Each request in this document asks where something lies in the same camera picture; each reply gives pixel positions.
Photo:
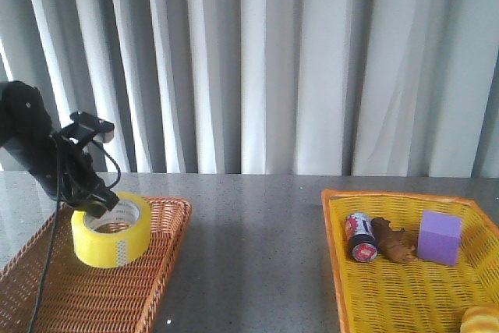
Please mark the purple foam cube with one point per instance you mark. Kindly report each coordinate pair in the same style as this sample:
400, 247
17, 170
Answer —
439, 238

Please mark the yellow tape roll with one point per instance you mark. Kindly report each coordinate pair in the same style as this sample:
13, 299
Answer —
117, 238

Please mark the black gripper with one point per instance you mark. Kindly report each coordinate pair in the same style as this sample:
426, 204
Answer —
80, 187

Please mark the grey pleated curtain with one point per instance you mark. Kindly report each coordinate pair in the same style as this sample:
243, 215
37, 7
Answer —
303, 87

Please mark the brown toy animal figure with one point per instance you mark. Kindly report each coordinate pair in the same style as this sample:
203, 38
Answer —
391, 242

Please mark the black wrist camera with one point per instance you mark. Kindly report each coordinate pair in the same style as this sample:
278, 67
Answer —
86, 128

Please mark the small printed can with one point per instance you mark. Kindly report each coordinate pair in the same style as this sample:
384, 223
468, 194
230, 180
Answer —
361, 243

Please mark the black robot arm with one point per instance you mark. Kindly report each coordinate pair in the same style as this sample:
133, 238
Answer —
26, 131

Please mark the yellow plastic basket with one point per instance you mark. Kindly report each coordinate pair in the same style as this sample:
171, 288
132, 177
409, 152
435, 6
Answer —
420, 296

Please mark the brown wicker basket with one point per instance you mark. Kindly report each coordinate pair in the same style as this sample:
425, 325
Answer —
46, 288

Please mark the yellow bread roll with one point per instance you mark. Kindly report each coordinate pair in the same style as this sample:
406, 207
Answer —
480, 319

